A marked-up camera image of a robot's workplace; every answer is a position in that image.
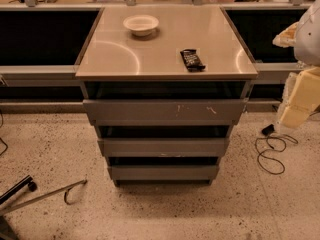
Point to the black snack bar wrapper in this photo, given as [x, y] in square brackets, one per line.
[192, 61]

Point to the black caster leg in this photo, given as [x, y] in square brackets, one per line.
[26, 181]

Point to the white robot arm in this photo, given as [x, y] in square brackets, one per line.
[307, 46]

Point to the grey top drawer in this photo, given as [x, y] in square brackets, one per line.
[163, 112]

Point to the grey drawer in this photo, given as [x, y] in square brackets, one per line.
[163, 172]
[163, 147]
[163, 112]

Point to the white bowl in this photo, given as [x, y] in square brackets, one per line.
[141, 25]

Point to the grey bottom drawer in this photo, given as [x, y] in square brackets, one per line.
[163, 172]

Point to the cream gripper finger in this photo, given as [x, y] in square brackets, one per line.
[301, 96]
[286, 38]

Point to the grey drawer cabinet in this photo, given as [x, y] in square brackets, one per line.
[118, 65]

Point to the metal stand leg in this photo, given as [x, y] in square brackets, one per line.
[66, 190]

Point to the grey middle drawer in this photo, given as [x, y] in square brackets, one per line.
[163, 147]

